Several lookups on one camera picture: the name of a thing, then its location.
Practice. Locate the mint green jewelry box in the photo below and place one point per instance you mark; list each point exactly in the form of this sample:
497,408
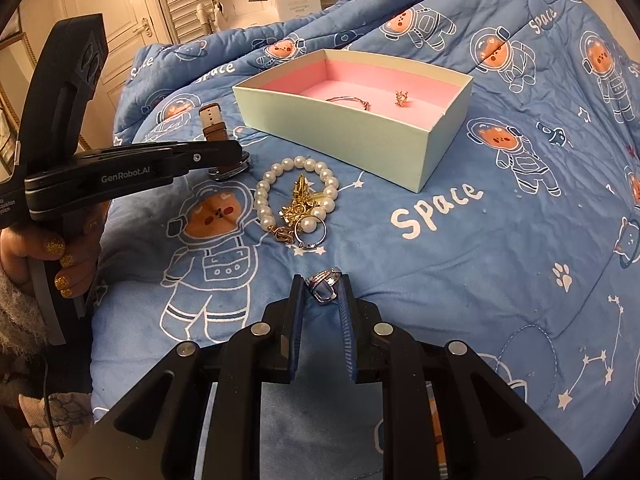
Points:
350,145

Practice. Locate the person's left hand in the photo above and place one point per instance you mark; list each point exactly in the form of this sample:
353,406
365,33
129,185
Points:
55,247

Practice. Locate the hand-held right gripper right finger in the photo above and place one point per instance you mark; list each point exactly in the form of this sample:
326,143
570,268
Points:
347,340

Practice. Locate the rose gold charm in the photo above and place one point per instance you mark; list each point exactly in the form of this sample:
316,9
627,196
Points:
401,97

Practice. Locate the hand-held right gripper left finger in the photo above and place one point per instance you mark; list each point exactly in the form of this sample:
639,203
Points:
297,330

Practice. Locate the blue printed blanket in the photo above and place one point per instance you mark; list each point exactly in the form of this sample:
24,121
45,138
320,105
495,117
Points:
450,260

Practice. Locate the patterned beige cloth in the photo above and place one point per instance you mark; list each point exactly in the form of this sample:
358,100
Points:
65,420

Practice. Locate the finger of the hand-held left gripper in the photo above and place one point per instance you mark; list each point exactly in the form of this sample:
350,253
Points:
210,155

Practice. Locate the person's left forearm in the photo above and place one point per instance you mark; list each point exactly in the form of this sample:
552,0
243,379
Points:
15,310

